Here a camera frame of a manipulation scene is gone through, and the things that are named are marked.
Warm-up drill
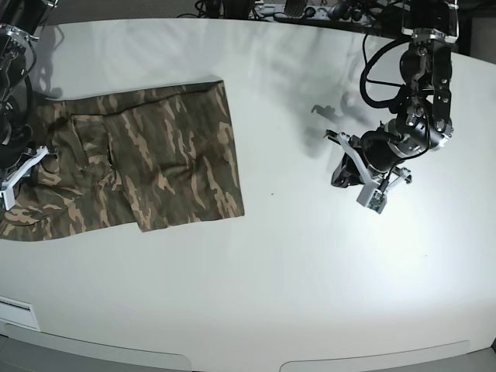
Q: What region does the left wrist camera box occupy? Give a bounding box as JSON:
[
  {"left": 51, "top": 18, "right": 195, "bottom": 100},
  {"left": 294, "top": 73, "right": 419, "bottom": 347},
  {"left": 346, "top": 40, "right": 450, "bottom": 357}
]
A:
[{"left": 356, "top": 184, "right": 387, "bottom": 214}]

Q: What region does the power strip with cables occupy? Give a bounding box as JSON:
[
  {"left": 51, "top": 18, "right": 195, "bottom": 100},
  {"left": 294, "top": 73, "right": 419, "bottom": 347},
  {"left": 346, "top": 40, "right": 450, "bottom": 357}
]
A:
[{"left": 248, "top": 1, "right": 388, "bottom": 26}]

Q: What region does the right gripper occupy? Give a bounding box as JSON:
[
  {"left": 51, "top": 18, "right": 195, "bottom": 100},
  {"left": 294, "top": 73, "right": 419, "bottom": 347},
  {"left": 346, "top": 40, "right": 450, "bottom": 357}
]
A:
[{"left": 1, "top": 146, "right": 58, "bottom": 191}]

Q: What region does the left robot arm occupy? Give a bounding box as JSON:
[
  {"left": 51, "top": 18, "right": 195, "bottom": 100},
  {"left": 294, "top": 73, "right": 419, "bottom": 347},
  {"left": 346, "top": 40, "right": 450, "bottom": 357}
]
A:
[{"left": 332, "top": 1, "right": 459, "bottom": 190}]

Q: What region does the camouflage T-shirt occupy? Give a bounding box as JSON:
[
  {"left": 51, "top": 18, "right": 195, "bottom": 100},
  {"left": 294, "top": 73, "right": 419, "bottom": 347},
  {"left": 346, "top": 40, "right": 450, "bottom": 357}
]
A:
[{"left": 1, "top": 81, "right": 245, "bottom": 242}]

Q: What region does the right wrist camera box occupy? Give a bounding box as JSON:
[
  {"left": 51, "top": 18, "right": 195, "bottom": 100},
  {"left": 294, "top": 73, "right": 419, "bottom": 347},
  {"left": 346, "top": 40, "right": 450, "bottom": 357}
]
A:
[{"left": 1, "top": 188, "right": 16, "bottom": 211}]

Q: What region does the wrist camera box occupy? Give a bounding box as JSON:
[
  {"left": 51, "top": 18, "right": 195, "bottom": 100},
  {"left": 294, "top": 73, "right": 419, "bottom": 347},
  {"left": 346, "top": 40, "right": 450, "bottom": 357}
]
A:
[
  {"left": 1, "top": 188, "right": 16, "bottom": 211},
  {"left": 356, "top": 184, "right": 387, "bottom": 214}
]

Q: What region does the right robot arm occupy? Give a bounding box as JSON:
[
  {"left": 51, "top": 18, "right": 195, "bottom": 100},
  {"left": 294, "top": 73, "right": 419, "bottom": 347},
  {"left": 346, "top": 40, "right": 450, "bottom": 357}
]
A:
[{"left": 1, "top": 1, "right": 58, "bottom": 182}]

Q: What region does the white label plate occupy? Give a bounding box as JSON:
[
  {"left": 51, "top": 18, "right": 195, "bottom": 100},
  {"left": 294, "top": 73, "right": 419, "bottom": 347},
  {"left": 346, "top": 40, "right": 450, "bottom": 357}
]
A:
[{"left": 0, "top": 297, "right": 40, "bottom": 332}]

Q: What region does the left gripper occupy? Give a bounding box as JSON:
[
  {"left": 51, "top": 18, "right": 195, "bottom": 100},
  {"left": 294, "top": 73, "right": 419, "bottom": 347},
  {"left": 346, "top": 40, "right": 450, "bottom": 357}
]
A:
[{"left": 325, "top": 129, "right": 412, "bottom": 192}]

